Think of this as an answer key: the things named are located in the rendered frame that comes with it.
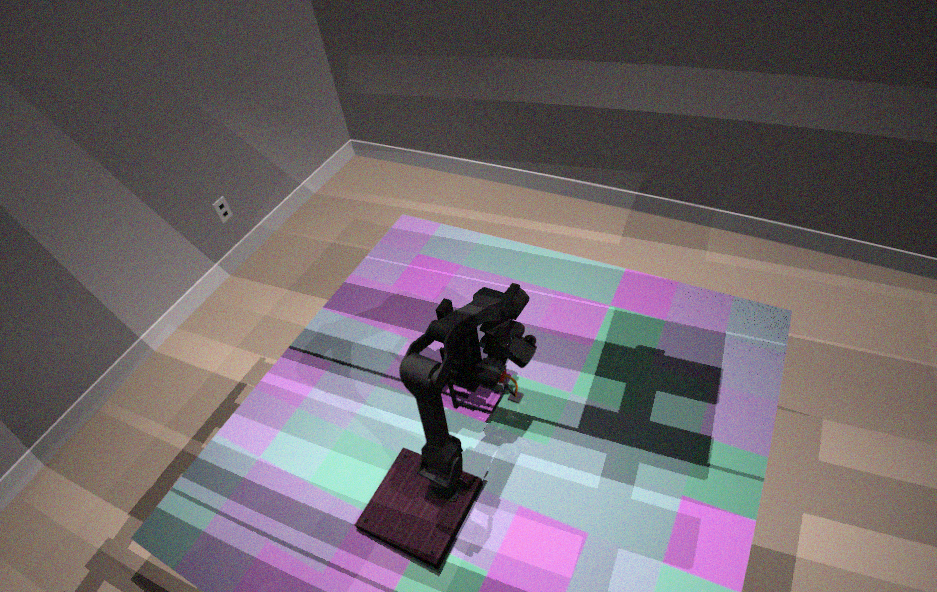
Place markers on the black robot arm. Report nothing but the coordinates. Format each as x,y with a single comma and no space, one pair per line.
441,461

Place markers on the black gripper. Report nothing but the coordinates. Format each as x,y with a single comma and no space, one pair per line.
489,371

